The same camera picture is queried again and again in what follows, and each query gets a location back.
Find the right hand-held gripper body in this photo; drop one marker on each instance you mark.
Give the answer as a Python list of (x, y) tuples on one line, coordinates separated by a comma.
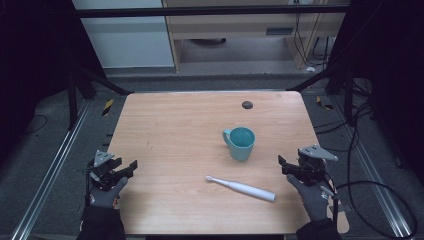
[(311, 166)]

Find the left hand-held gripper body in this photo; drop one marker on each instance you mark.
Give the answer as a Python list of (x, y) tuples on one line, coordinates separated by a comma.
[(100, 173)]

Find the teal cup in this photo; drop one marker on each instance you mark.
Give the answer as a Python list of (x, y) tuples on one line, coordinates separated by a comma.
[(240, 146)]

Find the white electric toothbrush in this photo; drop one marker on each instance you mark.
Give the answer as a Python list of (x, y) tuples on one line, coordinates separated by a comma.
[(246, 189)]

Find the person's left hand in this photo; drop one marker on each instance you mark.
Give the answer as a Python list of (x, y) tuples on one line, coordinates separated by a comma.
[(106, 196)]

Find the person's right hand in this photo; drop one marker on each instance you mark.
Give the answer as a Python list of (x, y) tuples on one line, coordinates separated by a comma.
[(311, 200)]

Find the yellow black floor tape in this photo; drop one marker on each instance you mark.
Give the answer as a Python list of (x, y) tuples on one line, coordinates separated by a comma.
[(107, 107), (324, 104)]

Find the small white floor object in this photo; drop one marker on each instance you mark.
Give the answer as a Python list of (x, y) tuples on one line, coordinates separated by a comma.
[(310, 69)]

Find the white cabinet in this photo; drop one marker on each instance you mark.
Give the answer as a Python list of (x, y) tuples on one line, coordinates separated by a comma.
[(130, 43)]

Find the dark curtain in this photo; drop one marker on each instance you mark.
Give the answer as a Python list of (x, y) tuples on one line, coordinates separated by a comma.
[(30, 66), (390, 66)]

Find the light wooden desk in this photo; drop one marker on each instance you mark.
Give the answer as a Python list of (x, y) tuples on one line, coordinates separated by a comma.
[(233, 25)]

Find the aluminium floor rail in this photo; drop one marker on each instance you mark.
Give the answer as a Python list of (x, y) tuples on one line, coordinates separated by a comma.
[(376, 186), (50, 173)]

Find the black metal frame stand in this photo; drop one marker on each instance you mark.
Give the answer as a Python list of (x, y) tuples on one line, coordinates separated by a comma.
[(72, 100), (348, 96)]

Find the black horizontal frame bar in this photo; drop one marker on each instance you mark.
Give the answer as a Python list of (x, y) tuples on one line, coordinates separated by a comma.
[(200, 11)]

